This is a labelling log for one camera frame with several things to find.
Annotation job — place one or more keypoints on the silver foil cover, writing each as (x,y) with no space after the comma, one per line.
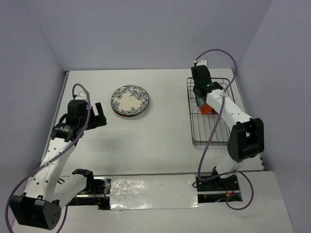
(149,192)

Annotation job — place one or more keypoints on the wire dish rack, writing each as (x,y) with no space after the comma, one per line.
(201,125)

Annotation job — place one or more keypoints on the small blue patterned plate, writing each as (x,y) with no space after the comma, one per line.
(200,102)

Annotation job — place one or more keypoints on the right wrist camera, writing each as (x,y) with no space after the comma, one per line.
(201,62)

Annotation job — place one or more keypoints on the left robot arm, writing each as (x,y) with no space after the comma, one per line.
(41,203)

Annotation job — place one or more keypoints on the white blue floral plate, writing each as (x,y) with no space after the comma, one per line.
(130,96)

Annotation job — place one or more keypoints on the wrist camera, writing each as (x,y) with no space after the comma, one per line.
(82,96)
(201,62)

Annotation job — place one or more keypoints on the red plate with teal flower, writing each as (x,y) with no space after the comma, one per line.
(130,116)

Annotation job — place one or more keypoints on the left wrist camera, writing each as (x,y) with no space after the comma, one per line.
(82,96)

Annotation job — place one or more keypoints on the orange plate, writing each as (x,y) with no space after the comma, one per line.
(206,109)

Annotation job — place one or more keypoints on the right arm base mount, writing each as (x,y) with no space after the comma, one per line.
(217,186)

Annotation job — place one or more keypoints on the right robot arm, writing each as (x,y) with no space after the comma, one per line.
(246,138)

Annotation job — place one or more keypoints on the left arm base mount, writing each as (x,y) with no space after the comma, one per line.
(98,195)

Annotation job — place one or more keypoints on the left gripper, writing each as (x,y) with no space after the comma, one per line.
(98,121)

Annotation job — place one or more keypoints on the dark teal blossom plate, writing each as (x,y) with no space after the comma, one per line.
(129,111)

